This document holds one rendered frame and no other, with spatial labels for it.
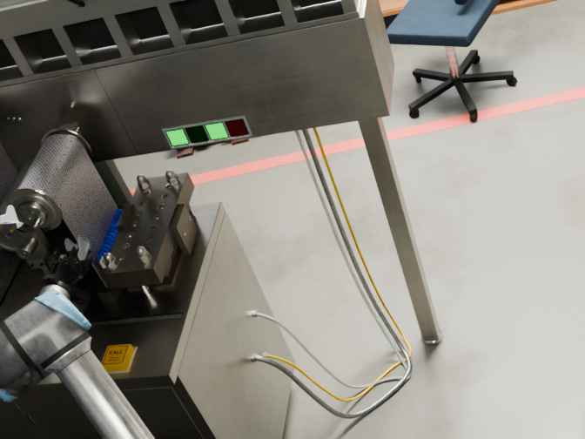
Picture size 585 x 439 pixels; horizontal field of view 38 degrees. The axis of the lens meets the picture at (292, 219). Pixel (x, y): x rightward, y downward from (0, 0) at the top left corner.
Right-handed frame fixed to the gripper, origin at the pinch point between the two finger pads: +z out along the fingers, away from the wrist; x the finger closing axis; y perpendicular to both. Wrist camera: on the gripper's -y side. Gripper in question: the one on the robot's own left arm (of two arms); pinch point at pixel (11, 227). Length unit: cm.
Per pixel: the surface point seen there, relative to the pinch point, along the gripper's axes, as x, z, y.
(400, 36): -69, 209, 67
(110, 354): -14.5, 15.2, -35.5
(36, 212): -1.4, 9.4, 3.2
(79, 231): -5.5, 21.9, -3.0
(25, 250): 3.0, 8.9, -6.2
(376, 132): -80, 67, 16
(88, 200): -5.3, 28.6, 5.0
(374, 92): -86, 39, 24
